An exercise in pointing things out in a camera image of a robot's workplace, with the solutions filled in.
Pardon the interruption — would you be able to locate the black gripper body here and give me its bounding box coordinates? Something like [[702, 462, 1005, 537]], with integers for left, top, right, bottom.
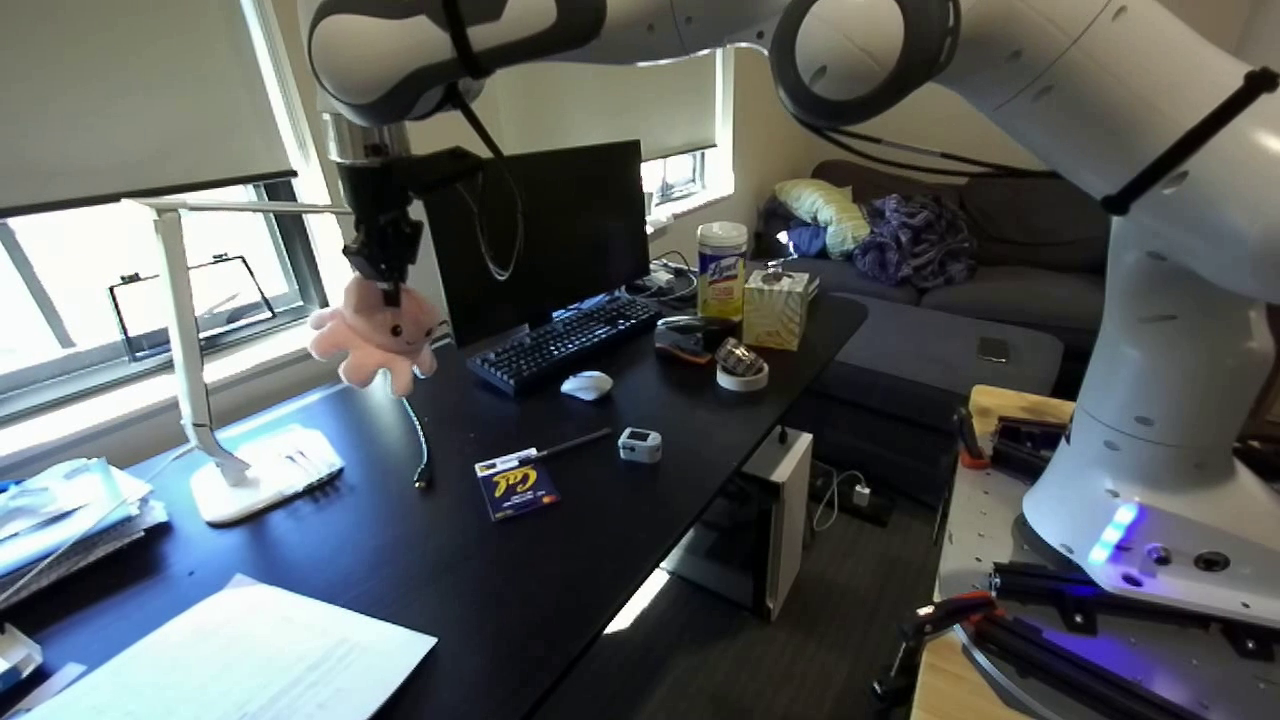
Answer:
[[333, 149, 431, 265]]

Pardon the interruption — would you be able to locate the pink octopus plushy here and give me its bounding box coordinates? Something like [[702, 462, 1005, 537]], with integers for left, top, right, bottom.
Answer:
[[305, 274, 443, 402]]

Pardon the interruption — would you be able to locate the black computer monitor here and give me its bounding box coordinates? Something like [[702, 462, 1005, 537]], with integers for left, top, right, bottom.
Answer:
[[422, 138, 655, 354]]

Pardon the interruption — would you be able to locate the black keyboard with blue backlight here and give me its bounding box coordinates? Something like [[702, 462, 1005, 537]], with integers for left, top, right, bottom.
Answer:
[[461, 286, 663, 402]]

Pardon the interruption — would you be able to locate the white computer mouse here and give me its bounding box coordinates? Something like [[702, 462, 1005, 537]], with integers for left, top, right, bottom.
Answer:
[[557, 365, 620, 407]]

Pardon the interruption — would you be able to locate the white desk lamp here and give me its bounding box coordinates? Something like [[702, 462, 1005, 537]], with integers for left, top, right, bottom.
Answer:
[[120, 197, 357, 530]]

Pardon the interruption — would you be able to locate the blue card pack yellow print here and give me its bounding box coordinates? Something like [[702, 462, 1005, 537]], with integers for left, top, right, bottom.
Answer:
[[467, 450, 565, 530]]

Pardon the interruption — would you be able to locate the black pen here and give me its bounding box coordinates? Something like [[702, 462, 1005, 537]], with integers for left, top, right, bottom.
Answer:
[[532, 424, 620, 463]]

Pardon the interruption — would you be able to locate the narrow white window blind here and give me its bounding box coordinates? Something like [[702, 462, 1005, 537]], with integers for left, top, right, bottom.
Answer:
[[406, 50, 725, 170]]

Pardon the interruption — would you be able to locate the wide white window blind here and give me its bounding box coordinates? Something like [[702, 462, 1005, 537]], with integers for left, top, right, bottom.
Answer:
[[0, 0, 299, 222]]

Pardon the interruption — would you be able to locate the small black desk gadget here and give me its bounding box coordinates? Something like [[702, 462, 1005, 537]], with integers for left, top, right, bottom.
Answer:
[[647, 310, 720, 367]]

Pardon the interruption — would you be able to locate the small white blue clip device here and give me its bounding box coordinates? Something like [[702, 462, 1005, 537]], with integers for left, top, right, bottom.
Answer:
[[612, 424, 670, 470]]

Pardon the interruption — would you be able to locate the wipes canister white lid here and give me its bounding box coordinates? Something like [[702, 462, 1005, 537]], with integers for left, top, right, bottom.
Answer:
[[694, 218, 756, 325]]

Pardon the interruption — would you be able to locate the yellow patterned tissue box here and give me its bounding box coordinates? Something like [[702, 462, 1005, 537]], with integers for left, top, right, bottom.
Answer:
[[736, 261, 826, 355]]

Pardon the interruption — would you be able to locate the stack of papers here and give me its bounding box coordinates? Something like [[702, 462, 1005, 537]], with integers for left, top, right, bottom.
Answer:
[[0, 455, 176, 614]]

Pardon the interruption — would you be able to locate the blue cloth bundle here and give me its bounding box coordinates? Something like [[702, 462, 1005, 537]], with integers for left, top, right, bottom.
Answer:
[[762, 197, 832, 265]]

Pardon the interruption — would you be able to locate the large white paper sheet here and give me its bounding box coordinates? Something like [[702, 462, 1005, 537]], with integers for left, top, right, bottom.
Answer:
[[19, 574, 443, 720]]

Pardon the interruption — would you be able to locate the light green pillow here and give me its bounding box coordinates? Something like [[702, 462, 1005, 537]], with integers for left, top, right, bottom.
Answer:
[[771, 178, 875, 261]]

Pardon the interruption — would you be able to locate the silver computer tower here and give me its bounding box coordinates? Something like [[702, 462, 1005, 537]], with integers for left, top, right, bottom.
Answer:
[[661, 424, 819, 626]]

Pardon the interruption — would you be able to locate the purple blanket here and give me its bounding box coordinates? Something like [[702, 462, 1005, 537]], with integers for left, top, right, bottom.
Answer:
[[849, 189, 980, 291]]

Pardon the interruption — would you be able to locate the dark grey sofa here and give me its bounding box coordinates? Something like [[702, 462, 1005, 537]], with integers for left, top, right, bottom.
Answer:
[[762, 158, 1134, 504]]

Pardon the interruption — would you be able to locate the wooden board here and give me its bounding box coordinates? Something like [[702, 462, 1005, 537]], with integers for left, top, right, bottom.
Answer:
[[965, 381, 1080, 473]]

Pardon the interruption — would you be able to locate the red black clamp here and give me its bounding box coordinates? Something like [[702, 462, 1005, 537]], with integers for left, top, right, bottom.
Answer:
[[867, 587, 1010, 712]]

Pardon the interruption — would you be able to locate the grey desk cable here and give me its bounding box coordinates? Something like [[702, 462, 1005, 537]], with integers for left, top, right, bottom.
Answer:
[[397, 378, 440, 498]]

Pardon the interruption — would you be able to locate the power adapter with cords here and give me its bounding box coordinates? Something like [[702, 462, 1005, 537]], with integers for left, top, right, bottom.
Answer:
[[808, 462, 899, 534]]

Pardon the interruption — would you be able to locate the black metal rail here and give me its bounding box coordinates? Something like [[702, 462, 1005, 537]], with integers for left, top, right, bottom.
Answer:
[[956, 607, 1211, 720]]

